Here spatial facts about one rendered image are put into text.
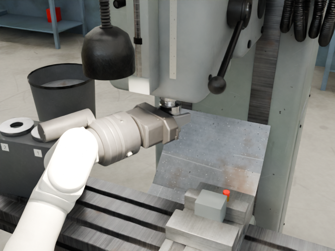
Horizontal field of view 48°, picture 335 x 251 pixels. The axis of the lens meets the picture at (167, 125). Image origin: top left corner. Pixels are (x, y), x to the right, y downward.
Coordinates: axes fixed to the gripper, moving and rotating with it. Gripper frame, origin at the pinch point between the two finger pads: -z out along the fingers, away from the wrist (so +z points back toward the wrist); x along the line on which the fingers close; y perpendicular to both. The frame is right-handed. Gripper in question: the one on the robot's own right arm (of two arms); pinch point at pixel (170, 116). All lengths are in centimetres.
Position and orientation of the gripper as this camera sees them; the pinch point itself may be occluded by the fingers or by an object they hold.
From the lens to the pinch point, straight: 79.0
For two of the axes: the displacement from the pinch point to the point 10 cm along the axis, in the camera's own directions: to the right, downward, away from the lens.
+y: -0.1, 8.8, 4.7
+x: -6.5, -3.7, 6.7
